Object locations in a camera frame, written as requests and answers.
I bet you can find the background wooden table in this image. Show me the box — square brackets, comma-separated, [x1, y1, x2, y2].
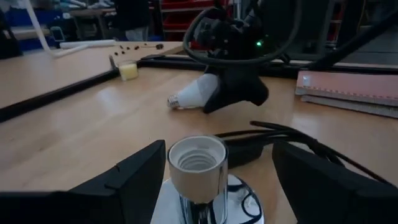
[70, 6, 121, 40]

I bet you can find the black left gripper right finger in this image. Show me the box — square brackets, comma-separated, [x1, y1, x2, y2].
[272, 141, 398, 224]

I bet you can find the person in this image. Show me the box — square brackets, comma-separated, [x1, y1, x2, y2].
[113, 0, 150, 42]

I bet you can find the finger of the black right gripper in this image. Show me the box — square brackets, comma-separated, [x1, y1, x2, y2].
[203, 67, 270, 114]
[205, 65, 223, 76]

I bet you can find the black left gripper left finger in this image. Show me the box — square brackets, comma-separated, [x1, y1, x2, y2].
[0, 139, 167, 224]

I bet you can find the red storage shelf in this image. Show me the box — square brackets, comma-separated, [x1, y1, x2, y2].
[160, 0, 237, 41]

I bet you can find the pink spiral notebook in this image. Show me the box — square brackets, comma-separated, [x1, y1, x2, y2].
[294, 70, 398, 108]

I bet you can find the white light bulb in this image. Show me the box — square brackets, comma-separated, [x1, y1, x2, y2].
[167, 73, 220, 110]

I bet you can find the light wooden desk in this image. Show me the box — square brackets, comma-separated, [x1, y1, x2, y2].
[0, 41, 184, 110]

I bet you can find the black lamp power cord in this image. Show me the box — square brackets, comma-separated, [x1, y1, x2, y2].
[214, 120, 396, 187]

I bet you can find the chrome lamp base with socket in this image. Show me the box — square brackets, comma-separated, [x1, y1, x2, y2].
[150, 134, 265, 224]

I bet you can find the white tube frame stand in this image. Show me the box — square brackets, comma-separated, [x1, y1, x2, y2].
[24, 0, 118, 59]

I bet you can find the blue storage crate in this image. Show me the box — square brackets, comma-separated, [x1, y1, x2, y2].
[6, 9, 74, 52]

